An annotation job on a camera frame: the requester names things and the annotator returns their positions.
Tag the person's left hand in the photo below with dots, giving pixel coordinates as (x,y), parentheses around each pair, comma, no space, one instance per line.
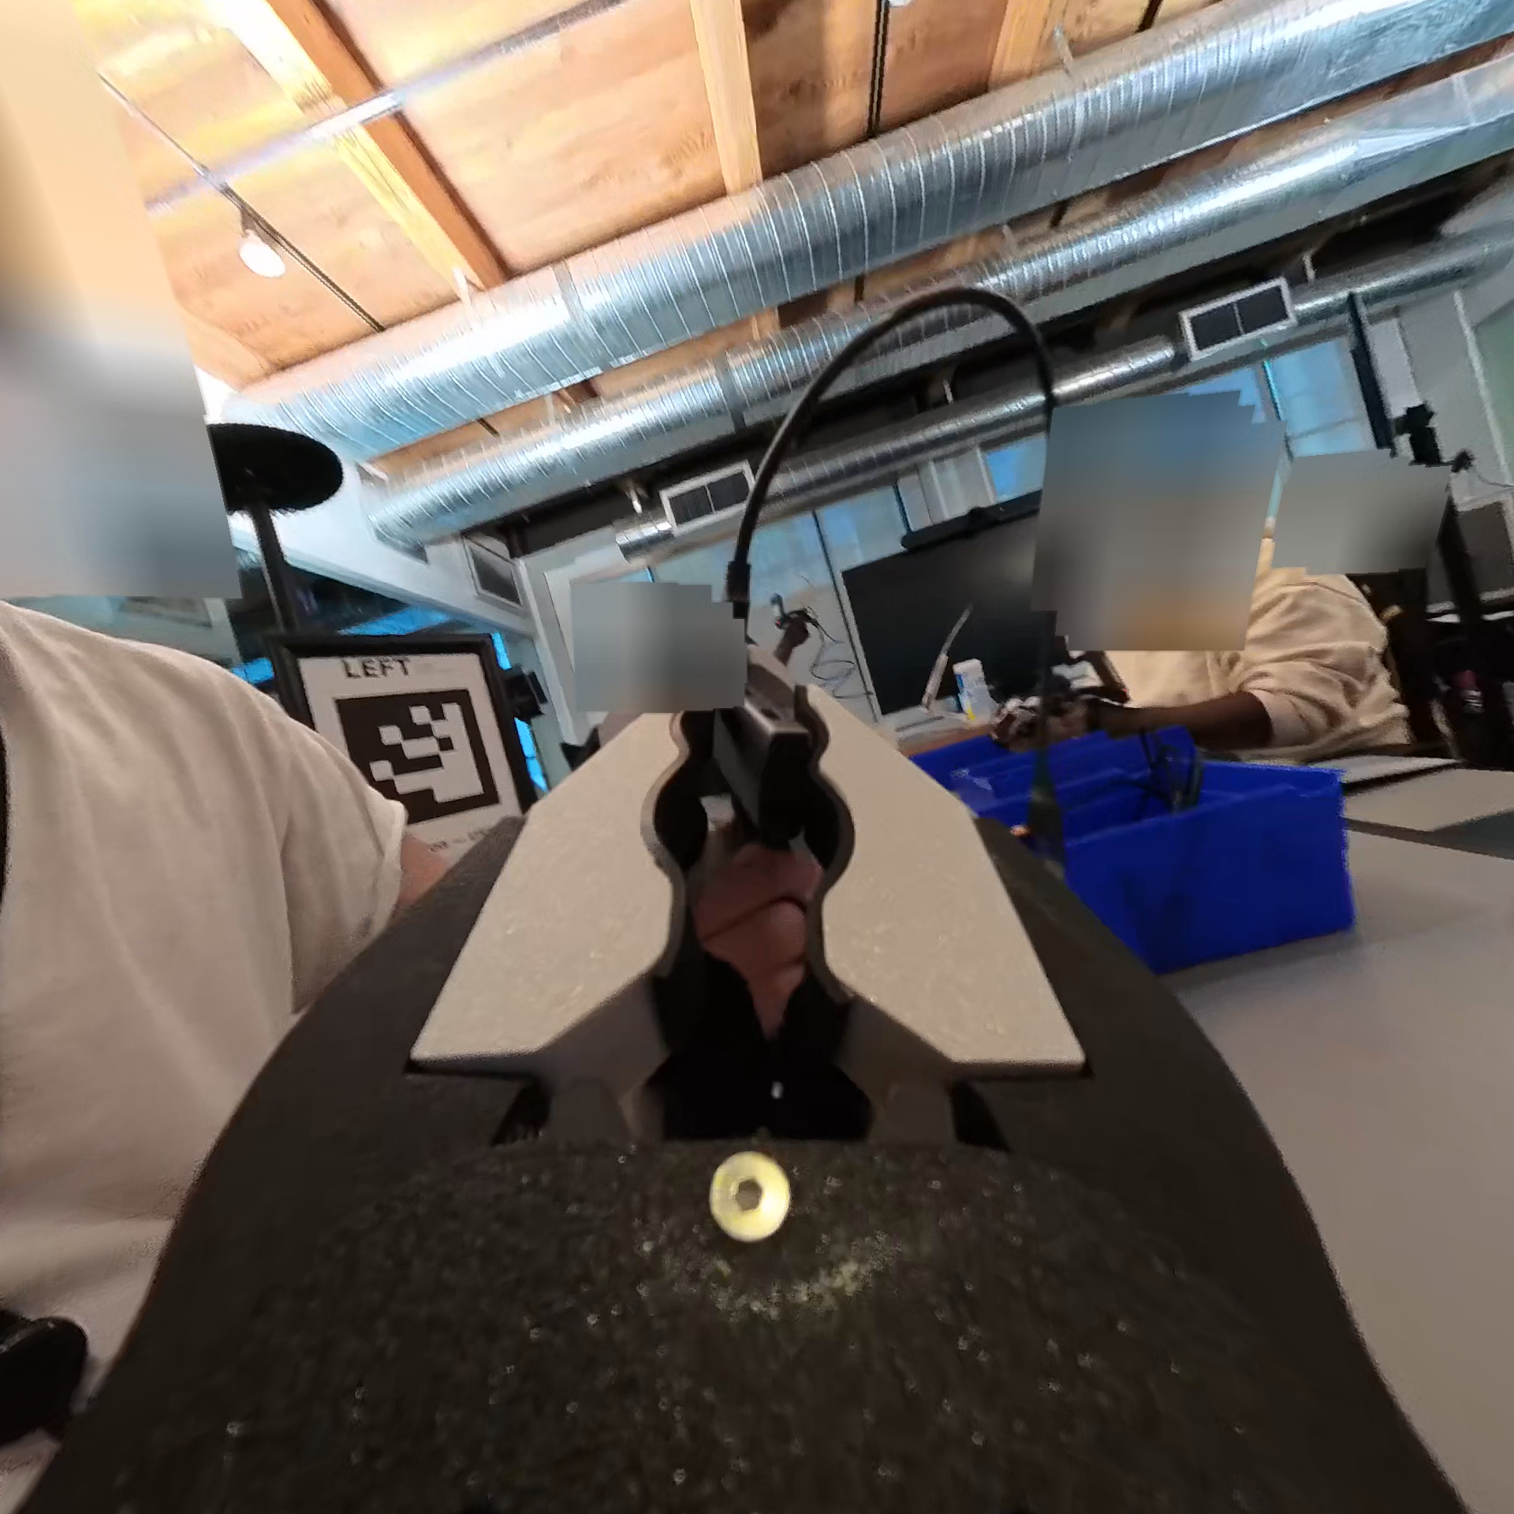
(759,910)

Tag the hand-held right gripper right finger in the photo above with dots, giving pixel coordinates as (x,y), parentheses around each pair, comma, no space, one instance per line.
(945,946)

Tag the person's body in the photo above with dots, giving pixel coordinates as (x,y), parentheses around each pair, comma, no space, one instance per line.
(178,886)

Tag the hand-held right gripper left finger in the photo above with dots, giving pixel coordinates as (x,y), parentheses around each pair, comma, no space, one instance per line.
(558,946)

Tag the silver ventilation duct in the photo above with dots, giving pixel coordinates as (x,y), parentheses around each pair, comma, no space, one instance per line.
(828,201)
(945,297)
(1123,368)

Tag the black monitor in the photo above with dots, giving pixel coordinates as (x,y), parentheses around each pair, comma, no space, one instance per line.
(922,617)

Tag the grey USB hub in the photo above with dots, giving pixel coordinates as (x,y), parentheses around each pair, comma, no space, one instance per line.
(768,759)

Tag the blue plastic bin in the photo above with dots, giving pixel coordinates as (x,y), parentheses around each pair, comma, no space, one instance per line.
(1243,877)

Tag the hanging light bulb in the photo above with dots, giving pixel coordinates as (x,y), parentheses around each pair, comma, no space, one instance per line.
(264,256)

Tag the person's left forearm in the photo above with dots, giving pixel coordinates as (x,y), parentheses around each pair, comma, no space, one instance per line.
(421,868)

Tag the black foam disc stand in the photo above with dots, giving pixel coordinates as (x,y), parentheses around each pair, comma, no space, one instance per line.
(280,467)

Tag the white air vent grille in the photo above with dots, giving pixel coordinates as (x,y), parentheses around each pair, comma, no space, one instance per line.
(707,498)
(1236,321)

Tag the black framed marker sign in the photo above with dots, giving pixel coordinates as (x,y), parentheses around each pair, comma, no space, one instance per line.
(414,736)

